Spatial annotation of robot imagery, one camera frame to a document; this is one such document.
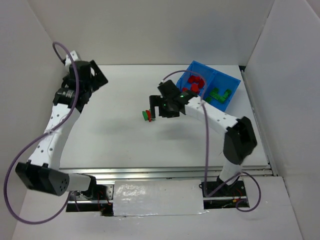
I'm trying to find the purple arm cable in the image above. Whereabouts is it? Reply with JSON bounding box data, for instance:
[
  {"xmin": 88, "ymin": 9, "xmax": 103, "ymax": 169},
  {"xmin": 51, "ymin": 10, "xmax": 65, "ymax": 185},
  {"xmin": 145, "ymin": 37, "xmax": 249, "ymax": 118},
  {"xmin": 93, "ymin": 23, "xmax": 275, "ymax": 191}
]
[
  {"xmin": 159, "ymin": 69, "xmax": 262, "ymax": 213},
  {"xmin": 3, "ymin": 41, "xmax": 81, "ymax": 224}
]

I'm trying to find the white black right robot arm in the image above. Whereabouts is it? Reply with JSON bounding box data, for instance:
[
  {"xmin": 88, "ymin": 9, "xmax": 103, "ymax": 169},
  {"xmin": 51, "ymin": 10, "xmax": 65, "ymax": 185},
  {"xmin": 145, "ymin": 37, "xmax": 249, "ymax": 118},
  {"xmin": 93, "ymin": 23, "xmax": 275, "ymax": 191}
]
[{"xmin": 149, "ymin": 80, "xmax": 258, "ymax": 193}]

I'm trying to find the green lego brick in bin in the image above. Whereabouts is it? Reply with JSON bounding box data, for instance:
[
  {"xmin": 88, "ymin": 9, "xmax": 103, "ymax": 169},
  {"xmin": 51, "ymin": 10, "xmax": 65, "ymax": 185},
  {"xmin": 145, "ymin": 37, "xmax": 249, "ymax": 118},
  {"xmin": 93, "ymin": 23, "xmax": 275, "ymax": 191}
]
[{"xmin": 216, "ymin": 95, "xmax": 226, "ymax": 104}]

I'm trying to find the red rounded lego piece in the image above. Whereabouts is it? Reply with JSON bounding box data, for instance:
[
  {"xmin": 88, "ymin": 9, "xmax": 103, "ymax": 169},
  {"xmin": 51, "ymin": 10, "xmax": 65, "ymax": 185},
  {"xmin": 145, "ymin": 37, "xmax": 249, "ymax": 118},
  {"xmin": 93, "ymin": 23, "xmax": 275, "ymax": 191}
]
[{"xmin": 190, "ymin": 83, "xmax": 199, "ymax": 94}]

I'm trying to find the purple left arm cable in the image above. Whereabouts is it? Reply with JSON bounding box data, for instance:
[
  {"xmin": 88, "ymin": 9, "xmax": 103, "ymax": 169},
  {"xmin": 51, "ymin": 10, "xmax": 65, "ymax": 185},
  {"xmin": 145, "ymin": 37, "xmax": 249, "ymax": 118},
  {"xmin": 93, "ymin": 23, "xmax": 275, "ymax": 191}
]
[{"xmin": 3, "ymin": 41, "xmax": 81, "ymax": 224}]

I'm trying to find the red long lego brick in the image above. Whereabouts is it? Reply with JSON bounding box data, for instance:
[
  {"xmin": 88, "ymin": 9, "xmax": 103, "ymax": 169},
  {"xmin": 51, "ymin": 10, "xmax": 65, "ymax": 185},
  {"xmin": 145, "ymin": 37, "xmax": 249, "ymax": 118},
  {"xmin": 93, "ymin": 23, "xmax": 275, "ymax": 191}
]
[{"xmin": 198, "ymin": 78, "xmax": 205, "ymax": 89}]

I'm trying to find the white taped cover plate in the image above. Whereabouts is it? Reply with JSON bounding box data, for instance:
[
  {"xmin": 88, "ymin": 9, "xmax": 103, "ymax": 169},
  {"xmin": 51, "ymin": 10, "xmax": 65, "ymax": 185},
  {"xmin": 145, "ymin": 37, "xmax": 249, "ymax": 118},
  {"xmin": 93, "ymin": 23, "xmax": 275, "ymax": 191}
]
[{"xmin": 113, "ymin": 179, "xmax": 205, "ymax": 217}]

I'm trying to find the aluminium table edge rail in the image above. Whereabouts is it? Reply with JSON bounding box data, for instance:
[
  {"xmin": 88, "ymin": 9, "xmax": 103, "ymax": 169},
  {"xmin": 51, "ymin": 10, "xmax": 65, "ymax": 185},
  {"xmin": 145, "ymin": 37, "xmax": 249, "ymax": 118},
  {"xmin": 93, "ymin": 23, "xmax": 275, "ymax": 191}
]
[{"xmin": 57, "ymin": 166, "xmax": 273, "ymax": 180}]

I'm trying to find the green lego brick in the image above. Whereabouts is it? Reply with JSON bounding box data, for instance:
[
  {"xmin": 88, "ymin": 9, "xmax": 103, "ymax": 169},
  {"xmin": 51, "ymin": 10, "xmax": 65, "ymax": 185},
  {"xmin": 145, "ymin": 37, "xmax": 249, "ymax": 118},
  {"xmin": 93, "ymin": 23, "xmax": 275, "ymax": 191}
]
[
  {"xmin": 224, "ymin": 89, "xmax": 232, "ymax": 97},
  {"xmin": 216, "ymin": 95, "xmax": 226, "ymax": 104}
]

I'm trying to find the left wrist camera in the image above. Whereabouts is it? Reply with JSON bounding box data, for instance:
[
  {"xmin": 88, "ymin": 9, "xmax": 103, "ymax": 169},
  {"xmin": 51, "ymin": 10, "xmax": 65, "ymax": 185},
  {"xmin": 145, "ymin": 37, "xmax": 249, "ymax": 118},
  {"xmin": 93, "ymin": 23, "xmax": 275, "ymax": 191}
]
[{"xmin": 63, "ymin": 50, "xmax": 81, "ymax": 69}]

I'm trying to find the green plate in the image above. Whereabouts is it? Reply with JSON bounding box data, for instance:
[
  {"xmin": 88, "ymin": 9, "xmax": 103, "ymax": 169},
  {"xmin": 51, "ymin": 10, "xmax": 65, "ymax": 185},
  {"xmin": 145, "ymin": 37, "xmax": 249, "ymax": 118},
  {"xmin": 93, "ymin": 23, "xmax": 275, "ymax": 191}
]
[{"xmin": 142, "ymin": 111, "xmax": 149, "ymax": 121}]

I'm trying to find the green square lego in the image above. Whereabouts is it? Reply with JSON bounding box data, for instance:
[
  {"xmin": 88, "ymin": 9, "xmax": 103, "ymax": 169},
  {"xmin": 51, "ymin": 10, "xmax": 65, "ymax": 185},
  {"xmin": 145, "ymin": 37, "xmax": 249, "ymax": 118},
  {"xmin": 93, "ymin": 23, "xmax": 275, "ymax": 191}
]
[{"xmin": 210, "ymin": 87, "xmax": 220, "ymax": 99}]

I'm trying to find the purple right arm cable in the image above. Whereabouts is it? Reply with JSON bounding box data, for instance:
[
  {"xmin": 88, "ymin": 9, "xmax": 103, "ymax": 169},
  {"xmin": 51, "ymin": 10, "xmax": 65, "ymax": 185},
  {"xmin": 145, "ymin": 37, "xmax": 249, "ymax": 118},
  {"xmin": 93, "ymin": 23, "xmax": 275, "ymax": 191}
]
[{"xmin": 159, "ymin": 69, "xmax": 262, "ymax": 213}]

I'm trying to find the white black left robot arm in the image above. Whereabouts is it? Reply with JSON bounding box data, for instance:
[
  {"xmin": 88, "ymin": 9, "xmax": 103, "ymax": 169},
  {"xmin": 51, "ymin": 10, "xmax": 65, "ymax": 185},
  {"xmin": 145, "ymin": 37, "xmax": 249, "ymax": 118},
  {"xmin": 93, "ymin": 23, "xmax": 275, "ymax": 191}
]
[{"xmin": 15, "ymin": 60, "xmax": 108, "ymax": 198}]

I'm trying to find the red lego piece in bin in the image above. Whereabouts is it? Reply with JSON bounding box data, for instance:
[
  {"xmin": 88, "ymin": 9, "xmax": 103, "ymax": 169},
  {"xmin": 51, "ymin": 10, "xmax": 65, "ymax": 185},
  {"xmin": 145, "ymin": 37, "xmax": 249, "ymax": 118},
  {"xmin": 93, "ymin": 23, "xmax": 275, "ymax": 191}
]
[{"xmin": 187, "ymin": 75, "xmax": 198, "ymax": 84}]

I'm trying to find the blue plastic sorting bin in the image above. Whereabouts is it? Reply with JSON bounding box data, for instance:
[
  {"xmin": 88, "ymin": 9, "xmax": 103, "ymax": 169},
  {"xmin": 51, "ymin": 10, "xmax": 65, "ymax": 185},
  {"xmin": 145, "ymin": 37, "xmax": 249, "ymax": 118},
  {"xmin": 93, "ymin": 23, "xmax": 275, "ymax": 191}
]
[{"xmin": 176, "ymin": 61, "xmax": 241, "ymax": 112}]

